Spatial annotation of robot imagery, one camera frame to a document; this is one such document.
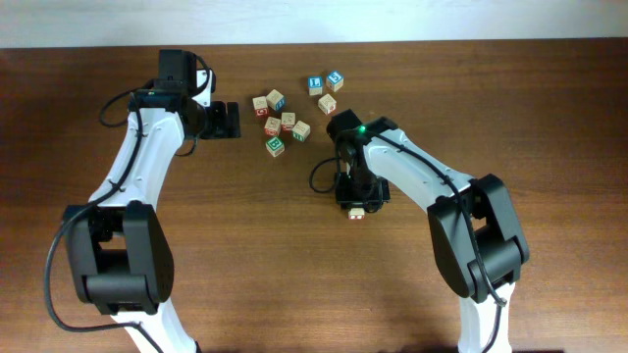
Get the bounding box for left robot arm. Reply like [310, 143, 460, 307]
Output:
[53, 49, 240, 352]

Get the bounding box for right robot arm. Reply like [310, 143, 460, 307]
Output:
[327, 110, 530, 352]

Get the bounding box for red C block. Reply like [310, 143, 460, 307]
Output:
[252, 96, 269, 118]

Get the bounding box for red sided number block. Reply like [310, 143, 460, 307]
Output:
[347, 208, 365, 220]

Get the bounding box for small red edged block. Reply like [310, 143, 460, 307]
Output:
[281, 112, 296, 131]

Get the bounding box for green B block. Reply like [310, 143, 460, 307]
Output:
[265, 136, 286, 157]

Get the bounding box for blue letter L block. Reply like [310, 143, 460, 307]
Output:
[307, 76, 324, 96]

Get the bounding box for block with blue side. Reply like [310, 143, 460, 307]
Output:
[266, 89, 286, 112]

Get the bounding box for green sided letter block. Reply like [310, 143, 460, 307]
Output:
[292, 121, 311, 142]

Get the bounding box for blue number 5 block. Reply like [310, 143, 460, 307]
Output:
[326, 71, 344, 92]

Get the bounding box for block with red side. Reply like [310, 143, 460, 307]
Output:
[317, 94, 338, 115]

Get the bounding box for red bottom butterfly block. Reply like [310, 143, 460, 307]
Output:
[264, 117, 282, 136]

